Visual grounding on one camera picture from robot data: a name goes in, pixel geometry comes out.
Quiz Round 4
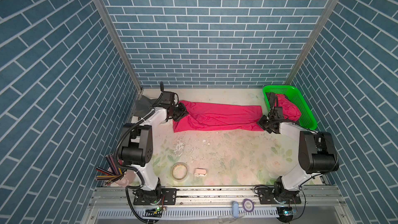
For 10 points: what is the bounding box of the magenta t shirt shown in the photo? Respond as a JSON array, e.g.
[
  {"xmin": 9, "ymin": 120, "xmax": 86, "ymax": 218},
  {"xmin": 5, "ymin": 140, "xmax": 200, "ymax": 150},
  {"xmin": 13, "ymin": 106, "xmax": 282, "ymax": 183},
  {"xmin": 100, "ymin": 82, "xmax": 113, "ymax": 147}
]
[
  {"xmin": 274, "ymin": 94, "xmax": 302, "ymax": 122},
  {"xmin": 173, "ymin": 101, "xmax": 263, "ymax": 133}
]

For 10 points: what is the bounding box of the green plastic basket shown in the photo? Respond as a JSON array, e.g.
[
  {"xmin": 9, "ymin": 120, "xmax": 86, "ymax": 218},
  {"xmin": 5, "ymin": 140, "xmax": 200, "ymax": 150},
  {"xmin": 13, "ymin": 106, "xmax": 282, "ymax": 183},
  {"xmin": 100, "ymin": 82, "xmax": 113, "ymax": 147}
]
[{"xmin": 262, "ymin": 85, "xmax": 317, "ymax": 130}]

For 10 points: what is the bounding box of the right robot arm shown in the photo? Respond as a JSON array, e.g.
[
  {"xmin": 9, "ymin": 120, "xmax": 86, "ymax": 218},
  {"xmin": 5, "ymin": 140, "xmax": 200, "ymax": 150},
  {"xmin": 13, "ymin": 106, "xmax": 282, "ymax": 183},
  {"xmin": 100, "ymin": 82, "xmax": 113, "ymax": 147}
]
[{"xmin": 257, "ymin": 107, "xmax": 339, "ymax": 202}]

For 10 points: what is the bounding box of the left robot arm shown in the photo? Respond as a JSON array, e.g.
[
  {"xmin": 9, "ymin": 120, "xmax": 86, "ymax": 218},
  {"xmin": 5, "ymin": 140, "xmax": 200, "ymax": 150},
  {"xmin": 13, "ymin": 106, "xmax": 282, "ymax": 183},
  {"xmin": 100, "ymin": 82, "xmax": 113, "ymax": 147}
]
[{"xmin": 113, "ymin": 89, "xmax": 188, "ymax": 199}]

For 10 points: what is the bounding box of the folded grey t shirt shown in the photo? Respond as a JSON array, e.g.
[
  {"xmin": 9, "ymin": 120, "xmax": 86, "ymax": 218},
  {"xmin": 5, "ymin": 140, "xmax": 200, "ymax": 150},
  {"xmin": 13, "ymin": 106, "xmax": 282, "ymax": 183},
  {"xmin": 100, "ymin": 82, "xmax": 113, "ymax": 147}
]
[{"xmin": 133, "ymin": 96, "xmax": 157, "ymax": 118}]

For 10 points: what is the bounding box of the tape roll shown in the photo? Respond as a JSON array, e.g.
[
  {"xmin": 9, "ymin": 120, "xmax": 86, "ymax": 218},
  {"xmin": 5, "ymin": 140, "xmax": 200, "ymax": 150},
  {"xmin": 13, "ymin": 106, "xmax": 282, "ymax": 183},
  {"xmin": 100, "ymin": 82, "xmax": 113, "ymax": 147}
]
[{"xmin": 171, "ymin": 163, "xmax": 188, "ymax": 180}]

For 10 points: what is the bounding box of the pink eraser block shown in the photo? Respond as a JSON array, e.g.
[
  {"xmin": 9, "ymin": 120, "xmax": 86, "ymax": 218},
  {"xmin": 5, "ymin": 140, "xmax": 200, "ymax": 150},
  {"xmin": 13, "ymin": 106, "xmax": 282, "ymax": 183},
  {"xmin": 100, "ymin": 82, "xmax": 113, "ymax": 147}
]
[{"xmin": 194, "ymin": 168, "xmax": 207, "ymax": 176}]

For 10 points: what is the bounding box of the cup of coloured pencils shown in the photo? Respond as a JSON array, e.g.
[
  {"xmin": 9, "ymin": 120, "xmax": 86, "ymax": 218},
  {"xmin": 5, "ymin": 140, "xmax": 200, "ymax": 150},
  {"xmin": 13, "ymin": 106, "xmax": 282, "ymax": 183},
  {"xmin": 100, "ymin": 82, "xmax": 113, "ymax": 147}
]
[{"xmin": 95, "ymin": 154, "xmax": 136, "ymax": 187}]

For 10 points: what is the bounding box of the blue white small bottle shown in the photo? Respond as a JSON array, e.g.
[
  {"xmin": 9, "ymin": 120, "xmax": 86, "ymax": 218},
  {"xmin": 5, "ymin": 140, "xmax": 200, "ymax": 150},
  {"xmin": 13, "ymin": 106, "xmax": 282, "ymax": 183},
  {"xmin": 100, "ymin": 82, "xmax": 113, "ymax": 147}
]
[{"xmin": 232, "ymin": 201, "xmax": 239, "ymax": 219}]

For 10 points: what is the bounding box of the right circuit board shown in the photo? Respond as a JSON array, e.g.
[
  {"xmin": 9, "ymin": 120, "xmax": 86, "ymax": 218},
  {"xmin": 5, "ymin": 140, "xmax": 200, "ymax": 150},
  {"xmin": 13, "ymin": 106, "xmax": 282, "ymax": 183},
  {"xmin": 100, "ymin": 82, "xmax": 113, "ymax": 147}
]
[{"xmin": 276, "ymin": 207, "xmax": 296, "ymax": 223}]

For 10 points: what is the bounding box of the circuit board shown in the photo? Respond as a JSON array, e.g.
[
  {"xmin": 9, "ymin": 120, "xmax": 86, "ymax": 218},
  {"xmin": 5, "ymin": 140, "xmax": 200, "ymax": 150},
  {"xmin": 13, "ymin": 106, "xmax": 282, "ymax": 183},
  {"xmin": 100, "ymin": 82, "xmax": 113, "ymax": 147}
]
[
  {"xmin": 276, "ymin": 207, "xmax": 296, "ymax": 223},
  {"xmin": 143, "ymin": 207, "xmax": 163, "ymax": 218}
]

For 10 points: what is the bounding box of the left circuit board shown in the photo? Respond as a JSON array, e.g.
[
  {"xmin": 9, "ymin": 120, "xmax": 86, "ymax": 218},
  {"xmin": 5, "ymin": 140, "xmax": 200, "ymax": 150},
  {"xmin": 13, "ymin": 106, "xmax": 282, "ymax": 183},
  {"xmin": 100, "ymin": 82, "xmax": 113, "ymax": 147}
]
[{"xmin": 143, "ymin": 207, "xmax": 163, "ymax": 218}]

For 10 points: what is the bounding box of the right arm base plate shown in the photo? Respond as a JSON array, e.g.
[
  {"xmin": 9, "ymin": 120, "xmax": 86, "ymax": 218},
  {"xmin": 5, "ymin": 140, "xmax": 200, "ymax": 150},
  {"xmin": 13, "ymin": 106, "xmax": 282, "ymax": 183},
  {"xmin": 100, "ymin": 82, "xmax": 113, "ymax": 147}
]
[{"xmin": 254, "ymin": 186, "xmax": 302, "ymax": 205}]

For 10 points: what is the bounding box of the purple tape ring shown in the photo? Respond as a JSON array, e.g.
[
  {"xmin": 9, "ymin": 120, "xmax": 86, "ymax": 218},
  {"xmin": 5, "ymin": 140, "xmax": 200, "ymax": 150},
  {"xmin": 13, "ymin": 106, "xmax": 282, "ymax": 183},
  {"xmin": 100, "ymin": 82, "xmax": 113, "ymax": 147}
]
[{"xmin": 241, "ymin": 198, "xmax": 256, "ymax": 214}]

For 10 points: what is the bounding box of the left black corrugated cable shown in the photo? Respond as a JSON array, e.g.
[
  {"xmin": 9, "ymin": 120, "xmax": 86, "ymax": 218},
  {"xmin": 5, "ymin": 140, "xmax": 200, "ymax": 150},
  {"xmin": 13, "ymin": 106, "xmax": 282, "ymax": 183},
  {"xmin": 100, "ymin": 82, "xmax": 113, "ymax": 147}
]
[{"xmin": 113, "ymin": 81, "xmax": 165, "ymax": 224}]

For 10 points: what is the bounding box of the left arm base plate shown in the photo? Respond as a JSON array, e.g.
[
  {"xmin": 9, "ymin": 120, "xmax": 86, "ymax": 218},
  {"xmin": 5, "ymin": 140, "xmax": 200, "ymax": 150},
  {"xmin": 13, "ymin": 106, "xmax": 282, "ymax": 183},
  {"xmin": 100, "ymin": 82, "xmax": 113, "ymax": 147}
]
[{"xmin": 133, "ymin": 188, "xmax": 177, "ymax": 206}]

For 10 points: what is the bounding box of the aluminium rail frame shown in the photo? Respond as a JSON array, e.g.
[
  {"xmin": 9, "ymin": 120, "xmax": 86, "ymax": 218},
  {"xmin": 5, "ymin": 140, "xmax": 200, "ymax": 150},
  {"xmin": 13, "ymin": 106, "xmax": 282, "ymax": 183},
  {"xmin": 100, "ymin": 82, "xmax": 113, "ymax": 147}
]
[{"xmin": 82, "ymin": 185, "xmax": 354, "ymax": 224}]

